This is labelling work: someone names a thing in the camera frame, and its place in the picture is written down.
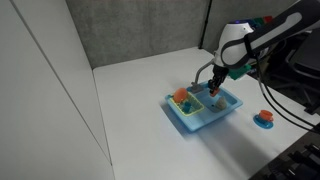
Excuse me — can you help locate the grey toy faucet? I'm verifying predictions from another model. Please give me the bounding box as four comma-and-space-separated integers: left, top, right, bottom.
190, 59, 216, 94

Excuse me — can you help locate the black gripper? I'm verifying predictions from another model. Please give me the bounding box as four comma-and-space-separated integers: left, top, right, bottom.
207, 64, 230, 94

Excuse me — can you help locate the blue toy saucer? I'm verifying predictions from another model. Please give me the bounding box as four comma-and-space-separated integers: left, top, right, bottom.
252, 114, 275, 130

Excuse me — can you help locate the orange teacup with handle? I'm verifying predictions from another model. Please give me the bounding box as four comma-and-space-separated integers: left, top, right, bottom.
258, 109, 275, 123

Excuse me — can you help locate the blue toy sink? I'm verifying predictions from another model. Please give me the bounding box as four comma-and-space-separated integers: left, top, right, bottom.
164, 79, 244, 133

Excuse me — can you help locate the orange toy plate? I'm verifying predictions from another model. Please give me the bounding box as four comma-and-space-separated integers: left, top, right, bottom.
172, 87, 189, 104

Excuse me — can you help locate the cream toy sponge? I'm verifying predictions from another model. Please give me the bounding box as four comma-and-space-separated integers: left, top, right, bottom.
214, 96, 228, 111

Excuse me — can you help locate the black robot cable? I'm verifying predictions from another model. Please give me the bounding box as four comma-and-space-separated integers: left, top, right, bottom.
254, 54, 320, 134

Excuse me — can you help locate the black equipment frame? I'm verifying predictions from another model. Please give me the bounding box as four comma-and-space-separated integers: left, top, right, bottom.
249, 123, 320, 180

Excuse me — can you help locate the small blue toy cup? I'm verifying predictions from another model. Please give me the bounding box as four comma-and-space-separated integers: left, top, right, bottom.
183, 101, 193, 113

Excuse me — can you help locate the yellow dish rack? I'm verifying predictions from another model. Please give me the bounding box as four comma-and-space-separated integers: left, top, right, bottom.
169, 92, 205, 117

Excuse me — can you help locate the wooden toy storage shelf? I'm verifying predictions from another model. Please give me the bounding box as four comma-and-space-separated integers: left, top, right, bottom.
248, 14, 279, 29

